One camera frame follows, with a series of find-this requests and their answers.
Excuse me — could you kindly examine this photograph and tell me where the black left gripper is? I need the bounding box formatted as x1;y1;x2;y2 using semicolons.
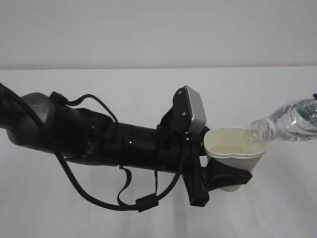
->
156;126;253;206

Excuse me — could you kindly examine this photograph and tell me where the white paper cup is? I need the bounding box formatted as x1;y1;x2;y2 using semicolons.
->
204;126;270;193

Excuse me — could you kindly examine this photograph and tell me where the clear plastic water bottle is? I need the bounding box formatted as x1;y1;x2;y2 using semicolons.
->
250;99;317;143

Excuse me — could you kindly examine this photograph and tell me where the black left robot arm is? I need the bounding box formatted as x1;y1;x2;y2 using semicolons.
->
0;85;252;212

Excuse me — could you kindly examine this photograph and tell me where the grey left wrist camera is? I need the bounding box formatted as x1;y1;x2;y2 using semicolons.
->
159;85;207;140

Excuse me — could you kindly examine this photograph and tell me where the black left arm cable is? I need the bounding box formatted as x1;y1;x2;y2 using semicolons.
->
0;83;200;213

